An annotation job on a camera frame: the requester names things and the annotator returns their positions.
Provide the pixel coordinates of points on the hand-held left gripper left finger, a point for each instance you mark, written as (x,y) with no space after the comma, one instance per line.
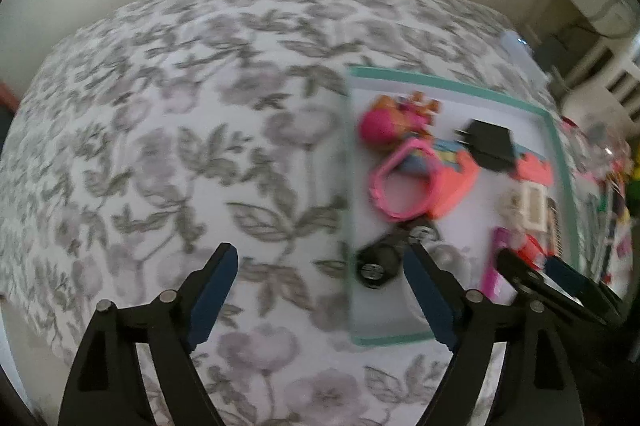
(212,296)

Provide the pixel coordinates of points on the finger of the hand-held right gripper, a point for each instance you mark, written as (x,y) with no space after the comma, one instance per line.
(520,268)
(567,273)

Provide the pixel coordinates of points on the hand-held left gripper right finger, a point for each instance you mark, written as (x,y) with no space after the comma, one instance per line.
(432,301)

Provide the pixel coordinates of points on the red white small toy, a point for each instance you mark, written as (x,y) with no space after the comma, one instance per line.
(532,248)

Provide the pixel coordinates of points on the magenta piece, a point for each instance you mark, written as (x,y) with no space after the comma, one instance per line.
(500,238)

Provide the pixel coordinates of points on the wooden slotted piece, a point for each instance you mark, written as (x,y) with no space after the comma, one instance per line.
(554,226)

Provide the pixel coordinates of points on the teal-rimmed white tray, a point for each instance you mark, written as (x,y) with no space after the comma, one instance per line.
(475,226)

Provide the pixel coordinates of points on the white plastic bracket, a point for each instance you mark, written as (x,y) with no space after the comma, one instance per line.
(530,206)

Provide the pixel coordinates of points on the black toy car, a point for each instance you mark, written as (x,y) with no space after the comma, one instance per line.
(375,263)

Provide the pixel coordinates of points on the pink watch band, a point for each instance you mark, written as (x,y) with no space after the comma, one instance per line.
(395,208)

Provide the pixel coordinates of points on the large blue orange puzzle toy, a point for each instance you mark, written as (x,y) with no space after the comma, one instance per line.
(457,181)

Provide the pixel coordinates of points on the small black charger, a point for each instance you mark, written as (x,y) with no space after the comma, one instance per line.
(492,146)

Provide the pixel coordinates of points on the pink doll toy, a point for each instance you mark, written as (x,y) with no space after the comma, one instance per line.
(380,126)

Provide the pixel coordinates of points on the clear glass cup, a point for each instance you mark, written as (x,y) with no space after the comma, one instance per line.
(600,141)

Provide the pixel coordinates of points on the grey floral blanket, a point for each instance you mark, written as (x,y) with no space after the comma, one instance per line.
(150,106)

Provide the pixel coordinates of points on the white power strip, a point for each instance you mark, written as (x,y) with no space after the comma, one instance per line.
(520,51)

